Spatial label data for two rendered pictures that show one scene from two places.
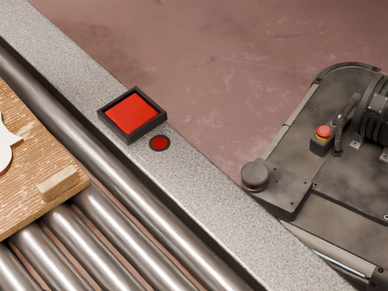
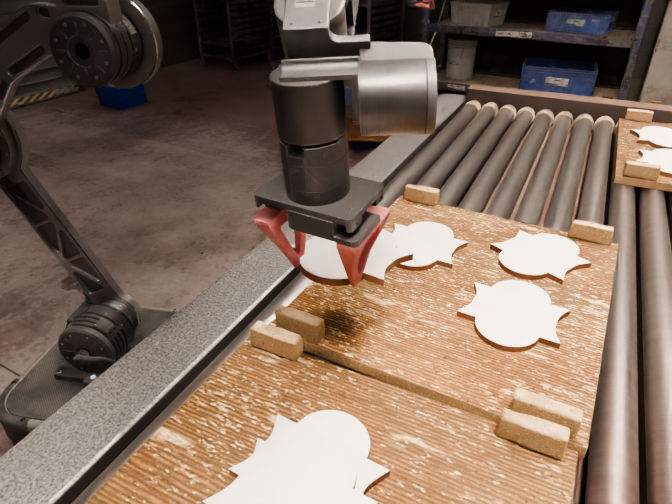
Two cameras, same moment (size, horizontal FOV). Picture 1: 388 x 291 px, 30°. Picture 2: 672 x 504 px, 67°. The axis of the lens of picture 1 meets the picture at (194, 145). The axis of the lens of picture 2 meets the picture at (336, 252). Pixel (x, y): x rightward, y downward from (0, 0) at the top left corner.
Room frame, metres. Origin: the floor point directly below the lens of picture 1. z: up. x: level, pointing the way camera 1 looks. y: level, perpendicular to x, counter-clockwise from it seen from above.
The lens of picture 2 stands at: (1.09, 0.82, 1.32)
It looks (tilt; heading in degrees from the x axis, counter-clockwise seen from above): 32 degrees down; 242
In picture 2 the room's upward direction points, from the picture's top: straight up
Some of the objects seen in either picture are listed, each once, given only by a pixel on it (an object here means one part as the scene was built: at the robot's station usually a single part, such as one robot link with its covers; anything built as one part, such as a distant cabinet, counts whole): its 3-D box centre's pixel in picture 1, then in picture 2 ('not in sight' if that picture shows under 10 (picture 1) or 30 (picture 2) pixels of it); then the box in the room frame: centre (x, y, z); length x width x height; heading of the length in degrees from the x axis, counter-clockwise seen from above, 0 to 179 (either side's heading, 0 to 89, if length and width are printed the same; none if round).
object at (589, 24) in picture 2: not in sight; (581, 20); (-2.97, -2.42, 0.72); 0.50 x 0.38 x 0.16; 115
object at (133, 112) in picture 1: (131, 115); not in sight; (0.73, 0.09, 0.92); 0.06 x 0.06 x 0.01; 36
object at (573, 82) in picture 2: not in sight; (557, 76); (-2.92, -2.49, 0.25); 0.62 x 0.42 x 0.22; 130
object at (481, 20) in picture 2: not in sight; (478, 12); (-2.47, -3.14, 0.74); 0.44 x 0.36 x 0.20; 109
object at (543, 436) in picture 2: not in sight; (532, 432); (0.79, 0.64, 0.95); 0.06 x 0.02 x 0.03; 125
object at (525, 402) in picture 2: not in sight; (544, 412); (0.77, 0.63, 0.95); 0.06 x 0.02 x 0.03; 124
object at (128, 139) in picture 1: (131, 115); not in sight; (0.73, 0.09, 0.92); 0.08 x 0.08 x 0.02; 36
